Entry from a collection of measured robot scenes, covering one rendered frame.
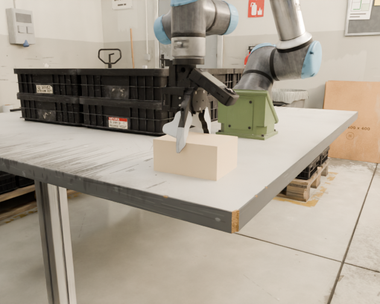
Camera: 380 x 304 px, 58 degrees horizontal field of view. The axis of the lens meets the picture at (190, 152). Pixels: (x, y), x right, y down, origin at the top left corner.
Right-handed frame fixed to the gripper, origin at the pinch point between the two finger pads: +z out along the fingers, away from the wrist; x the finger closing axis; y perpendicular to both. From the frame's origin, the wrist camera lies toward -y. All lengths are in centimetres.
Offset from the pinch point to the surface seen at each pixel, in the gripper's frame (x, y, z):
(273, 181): 0.4, -18.6, 5.3
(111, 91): -28, 49, -10
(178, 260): -63, 42, 75
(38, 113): -30, 92, 1
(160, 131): -27.9, 28.4, 3.3
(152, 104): -26.8, 30.5, -6.0
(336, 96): -330, 2, 12
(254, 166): -8.7, -11.4, 5.3
